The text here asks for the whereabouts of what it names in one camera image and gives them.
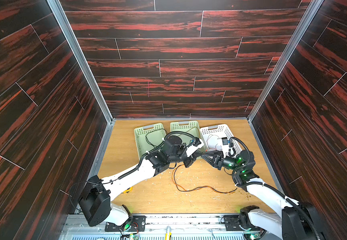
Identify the orange and black cable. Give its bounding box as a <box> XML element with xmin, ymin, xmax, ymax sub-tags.
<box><xmin>173</xmin><ymin>163</ymin><xmax>237</xmax><ymax>194</ymax></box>

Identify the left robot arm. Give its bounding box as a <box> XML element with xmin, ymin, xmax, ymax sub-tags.
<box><xmin>78</xmin><ymin>131</ymin><xmax>204</xmax><ymax>230</ymax></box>

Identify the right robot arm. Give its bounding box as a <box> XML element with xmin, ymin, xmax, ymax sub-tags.
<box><xmin>201</xmin><ymin>137</ymin><xmax>328</xmax><ymax>240</ymax></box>

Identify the white basket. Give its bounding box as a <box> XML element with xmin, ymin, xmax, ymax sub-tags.
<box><xmin>200</xmin><ymin>124</ymin><xmax>242</xmax><ymax>157</ymax></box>

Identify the left green basket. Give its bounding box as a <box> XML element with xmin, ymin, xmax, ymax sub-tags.
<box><xmin>134</xmin><ymin>123</ymin><xmax>167</xmax><ymax>158</ymax></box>

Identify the green basket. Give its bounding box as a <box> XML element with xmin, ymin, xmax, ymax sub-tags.
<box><xmin>170</xmin><ymin>121</ymin><xmax>208</xmax><ymax>152</ymax></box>
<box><xmin>134</xmin><ymin>123</ymin><xmax>167</xmax><ymax>158</ymax></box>

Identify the middle green basket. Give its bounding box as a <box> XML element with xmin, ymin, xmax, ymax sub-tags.
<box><xmin>170</xmin><ymin>121</ymin><xmax>208</xmax><ymax>152</ymax></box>

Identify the yellow tape measure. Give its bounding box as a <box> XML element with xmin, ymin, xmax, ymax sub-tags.
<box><xmin>123</xmin><ymin>187</ymin><xmax>133</xmax><ymax>194</ymax></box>

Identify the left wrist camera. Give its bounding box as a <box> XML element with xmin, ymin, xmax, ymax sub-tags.
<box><xmin>185</xmin><ymin>137</ymin><xmax>204</xmax><ymax>157</ymax></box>

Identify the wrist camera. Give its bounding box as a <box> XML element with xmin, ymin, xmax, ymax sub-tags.
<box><xmin>215</xmin><ymin>137</ymin><xmax>229</xmax><ymax>157</ymax></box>
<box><xmin>185</xmin><ymin>137</ymin><xmax>204</xmax><ymax>157</ymax></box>

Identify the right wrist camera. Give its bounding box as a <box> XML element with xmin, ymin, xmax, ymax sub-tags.
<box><xmin>215</xmin><ymin>137</ymin><xmax>229</xmax><ymax>157</ymax></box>

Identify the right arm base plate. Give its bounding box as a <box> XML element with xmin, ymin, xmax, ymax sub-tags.
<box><xmin>220</xmin><ymin>215</ymin><xmax>262</xmax><ymax>232</ymax></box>

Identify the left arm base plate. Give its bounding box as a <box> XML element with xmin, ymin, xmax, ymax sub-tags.
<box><xmin>105</xmin><ymin>215</ymin><xmax>146</xmax><ymax>233</ymax></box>

